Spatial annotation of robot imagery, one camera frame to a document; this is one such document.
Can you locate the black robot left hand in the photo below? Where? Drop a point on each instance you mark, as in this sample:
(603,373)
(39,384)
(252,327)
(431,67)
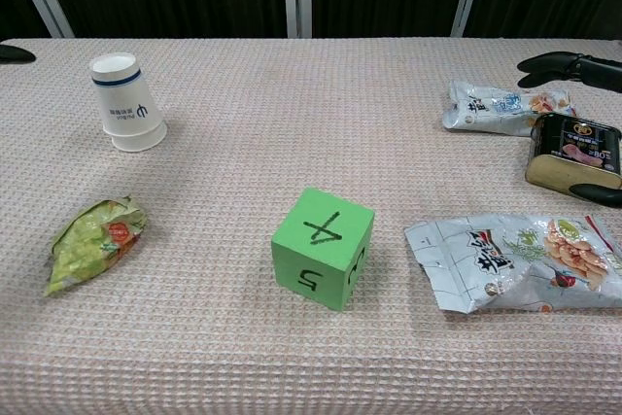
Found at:
(12,54)

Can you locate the pink waffle-weave tablecloth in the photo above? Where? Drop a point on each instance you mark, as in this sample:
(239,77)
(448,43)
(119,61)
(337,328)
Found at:
(291,143)

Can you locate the crumpled green snack bag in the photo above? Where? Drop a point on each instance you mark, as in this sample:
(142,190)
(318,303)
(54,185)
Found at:
(92,245)

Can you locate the large silver peanut snack bag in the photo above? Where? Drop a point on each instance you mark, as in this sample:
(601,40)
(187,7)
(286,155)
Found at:
(510,264)

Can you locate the small silver snack bag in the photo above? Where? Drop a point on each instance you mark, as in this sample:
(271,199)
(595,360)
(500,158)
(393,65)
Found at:
(491,111)

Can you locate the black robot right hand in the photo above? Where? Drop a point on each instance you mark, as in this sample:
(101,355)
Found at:
(593,70)

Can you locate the green numbered foam cube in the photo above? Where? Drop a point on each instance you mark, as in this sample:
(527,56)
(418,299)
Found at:
(318,250)

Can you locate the black gold luncheon meat can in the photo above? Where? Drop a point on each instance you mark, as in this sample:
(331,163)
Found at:
(573,152)

